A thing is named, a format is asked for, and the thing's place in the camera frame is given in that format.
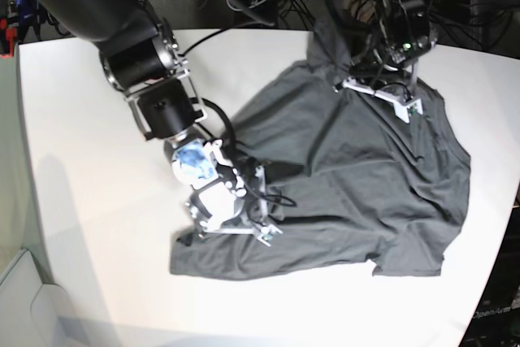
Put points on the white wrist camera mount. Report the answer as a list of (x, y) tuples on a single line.
[(256, 208)]

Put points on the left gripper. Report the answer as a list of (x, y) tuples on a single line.
[(396, 58)]

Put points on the red clamp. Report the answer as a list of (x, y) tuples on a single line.
[(9, 36)]

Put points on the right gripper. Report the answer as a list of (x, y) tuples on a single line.
[(218, 201)]

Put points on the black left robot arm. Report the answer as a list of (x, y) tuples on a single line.
[(397, 36)]

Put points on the grey t-shirt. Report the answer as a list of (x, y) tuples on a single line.
[(366, 185)]

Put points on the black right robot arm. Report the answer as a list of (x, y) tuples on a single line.
[(141, 60)]

